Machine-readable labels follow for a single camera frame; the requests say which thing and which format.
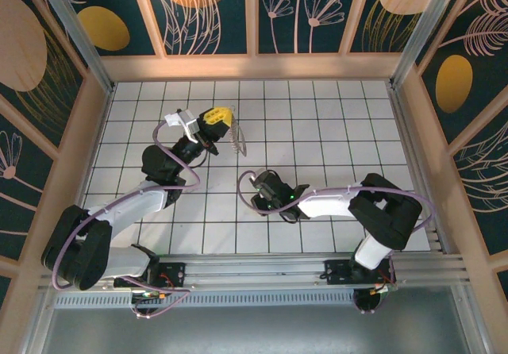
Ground long aluminium base rail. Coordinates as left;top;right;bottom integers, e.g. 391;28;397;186
37;252;475;294

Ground aluminium frame post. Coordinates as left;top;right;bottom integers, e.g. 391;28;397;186
32;0;117;95
390;0;466;91

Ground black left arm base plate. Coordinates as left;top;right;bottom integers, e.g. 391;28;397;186
114;261;187;288

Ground coloured base wire bundle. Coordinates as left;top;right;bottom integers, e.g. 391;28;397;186
130;286;178;306
367;276;398;296

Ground dark panel pink flowers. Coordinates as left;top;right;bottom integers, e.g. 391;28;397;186
258;0;345;55

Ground dark panel moon peach circle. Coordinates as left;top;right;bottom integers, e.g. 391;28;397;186
0;0;85;148

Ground dark panel orange circle leaves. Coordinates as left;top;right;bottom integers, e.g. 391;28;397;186
141;0;248;56

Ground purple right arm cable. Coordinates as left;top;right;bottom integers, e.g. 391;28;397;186
237;170;433;287

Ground slotted grey cable duct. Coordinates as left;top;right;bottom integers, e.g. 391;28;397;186
51;291;360;310

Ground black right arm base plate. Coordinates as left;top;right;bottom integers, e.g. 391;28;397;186
323;258;358;287

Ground dark panel yellow oval feather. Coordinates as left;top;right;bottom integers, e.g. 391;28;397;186
418;0;508;144
59;0;156;56

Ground white grid table mat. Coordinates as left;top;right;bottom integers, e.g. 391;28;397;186
65;79;433;256

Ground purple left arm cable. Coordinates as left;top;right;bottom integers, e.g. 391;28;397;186
51;120;201;320

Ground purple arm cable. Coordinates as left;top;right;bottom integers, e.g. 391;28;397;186
51;120;201;320
237;170;433;287

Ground dark panel pink feathers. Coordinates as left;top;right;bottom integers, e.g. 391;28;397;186
452;119;508;256

